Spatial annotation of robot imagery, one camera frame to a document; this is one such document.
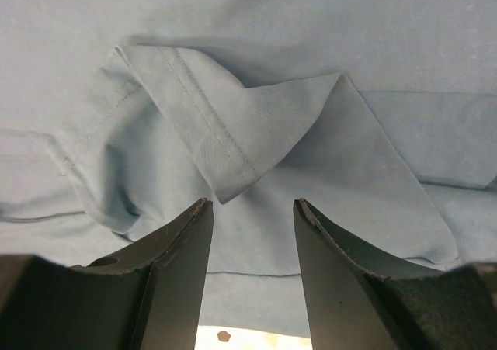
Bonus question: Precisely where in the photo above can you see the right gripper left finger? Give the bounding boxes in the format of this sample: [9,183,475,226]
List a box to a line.
[1,199,214,349]

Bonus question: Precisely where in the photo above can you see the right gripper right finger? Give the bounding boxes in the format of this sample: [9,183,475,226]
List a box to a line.
[294,199,496,349]

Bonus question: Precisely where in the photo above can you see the blue t shirt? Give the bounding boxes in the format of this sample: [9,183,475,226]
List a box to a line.
[1,0,496,336]

